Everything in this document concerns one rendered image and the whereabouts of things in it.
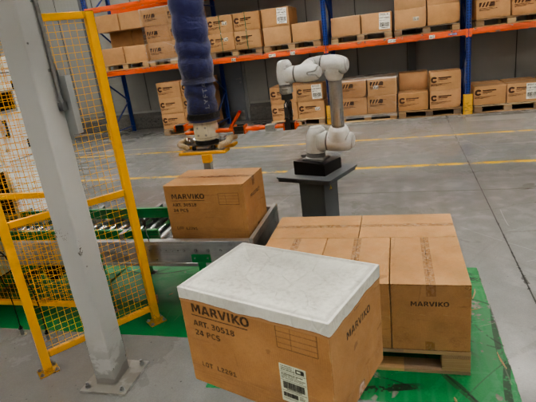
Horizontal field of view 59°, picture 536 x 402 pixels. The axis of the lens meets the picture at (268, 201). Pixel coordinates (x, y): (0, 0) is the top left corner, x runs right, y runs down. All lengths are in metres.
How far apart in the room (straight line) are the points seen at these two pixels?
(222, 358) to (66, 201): 1.27
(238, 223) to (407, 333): 1.29
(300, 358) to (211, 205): 1.89
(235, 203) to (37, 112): 1.34
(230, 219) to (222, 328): 1.63
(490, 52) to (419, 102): 2.12
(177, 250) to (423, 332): 1.67
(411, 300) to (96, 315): 1.71
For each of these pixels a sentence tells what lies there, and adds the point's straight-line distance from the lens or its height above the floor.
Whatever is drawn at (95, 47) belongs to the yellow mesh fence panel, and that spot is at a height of 1.90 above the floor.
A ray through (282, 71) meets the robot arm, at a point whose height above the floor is 1.62.
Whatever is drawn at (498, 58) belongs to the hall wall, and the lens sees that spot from 11.66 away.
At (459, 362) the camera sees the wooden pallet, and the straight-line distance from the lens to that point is 2.84.
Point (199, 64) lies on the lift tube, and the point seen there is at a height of 1.72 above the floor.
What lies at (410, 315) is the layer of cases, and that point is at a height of 0.36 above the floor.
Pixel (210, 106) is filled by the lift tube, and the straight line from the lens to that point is 3.25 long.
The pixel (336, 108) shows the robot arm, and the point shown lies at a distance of 3.69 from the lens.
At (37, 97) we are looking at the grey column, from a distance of 2.55.
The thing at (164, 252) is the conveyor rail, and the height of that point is 0.51.
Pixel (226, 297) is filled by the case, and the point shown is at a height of 1.02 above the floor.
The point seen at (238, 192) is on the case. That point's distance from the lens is 3.14.
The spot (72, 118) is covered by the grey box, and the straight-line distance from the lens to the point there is 2.66.
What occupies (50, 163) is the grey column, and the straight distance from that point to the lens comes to 2.60.
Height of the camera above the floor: 1.80
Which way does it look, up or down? 18 degrees down
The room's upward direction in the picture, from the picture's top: 7 degrees counter-clockwise
